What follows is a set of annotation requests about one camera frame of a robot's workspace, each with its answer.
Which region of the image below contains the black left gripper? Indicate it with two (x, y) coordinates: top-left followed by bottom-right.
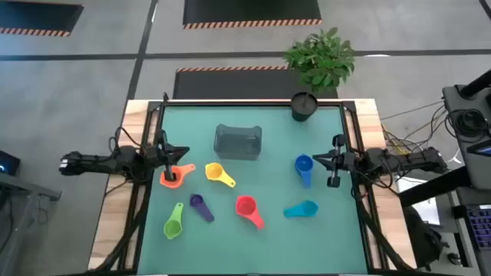
(143, 129), (191, 182)

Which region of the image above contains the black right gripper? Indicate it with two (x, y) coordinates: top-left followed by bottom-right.
(312, 133), (364, 189)

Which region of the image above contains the blue measuring cup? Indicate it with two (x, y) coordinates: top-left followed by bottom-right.
(294, 153), (315, 189)

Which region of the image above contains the orange measuring cup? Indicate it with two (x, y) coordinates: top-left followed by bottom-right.
(159, 163), (196, 189)

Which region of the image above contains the yellow measuring cup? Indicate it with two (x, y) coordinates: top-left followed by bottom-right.
(204, 162), (237, 189)

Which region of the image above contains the purple measuring cup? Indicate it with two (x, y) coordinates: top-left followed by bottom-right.
(189, 193), (216, 223)

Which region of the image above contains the teal measuring cup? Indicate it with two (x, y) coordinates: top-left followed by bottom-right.
(282, 199), (320, 219)

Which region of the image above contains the green measuring cup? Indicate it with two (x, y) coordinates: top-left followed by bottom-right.
(163, 202), (185, 241)

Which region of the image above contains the red measuring cup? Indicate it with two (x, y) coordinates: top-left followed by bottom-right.
(235, 195), (265, 230)

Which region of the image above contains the black plant pot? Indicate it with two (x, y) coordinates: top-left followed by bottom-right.
(290, 91), (319, 123)

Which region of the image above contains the black hazard-striped floor mat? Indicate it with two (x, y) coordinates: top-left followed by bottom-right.
(183, 0), (323, 31)
(172, 65), (339, 100)
(0, 2), (84, 38)

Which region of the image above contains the green leafy plant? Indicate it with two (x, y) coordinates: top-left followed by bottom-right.
(282, 26), (357, 93)

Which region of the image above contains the teal table mat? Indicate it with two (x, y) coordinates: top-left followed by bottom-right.
(137, 105), (369, 275)

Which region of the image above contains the black diagonal stand beam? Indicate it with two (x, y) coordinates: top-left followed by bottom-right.
(397, 166), (475, 209)

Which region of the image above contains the white paper sheet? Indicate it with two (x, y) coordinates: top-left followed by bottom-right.
(394, 176), (442, 227)

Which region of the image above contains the black backpack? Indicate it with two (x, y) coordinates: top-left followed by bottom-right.
(402, 205), (448, 269)

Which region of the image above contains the grey equipment cart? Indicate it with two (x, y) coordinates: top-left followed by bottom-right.
(440, 68), (491, 192)

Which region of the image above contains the grey metal stand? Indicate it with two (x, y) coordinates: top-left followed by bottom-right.
(0, 171), (63, 276)

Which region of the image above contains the dark tablet device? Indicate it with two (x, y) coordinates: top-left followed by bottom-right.
(476, 138), (491, 157)

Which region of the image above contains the black monitor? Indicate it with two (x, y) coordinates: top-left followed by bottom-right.
(0, 149), (21, 176)

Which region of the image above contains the backlit laptop keyboard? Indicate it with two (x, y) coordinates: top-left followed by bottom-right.
(466, 205), (491, 252)

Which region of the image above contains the yellow cable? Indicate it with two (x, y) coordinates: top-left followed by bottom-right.
(382, 124), (410, 155)

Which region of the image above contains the black metal table frame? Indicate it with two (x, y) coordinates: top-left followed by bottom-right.
(90, 98), (417, 276)

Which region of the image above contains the grey floor cable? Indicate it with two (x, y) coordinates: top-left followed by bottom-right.
(380, 100), (445, 121)

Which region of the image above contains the coiled black cable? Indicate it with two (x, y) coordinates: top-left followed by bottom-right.
(447, 108), (490, 139)

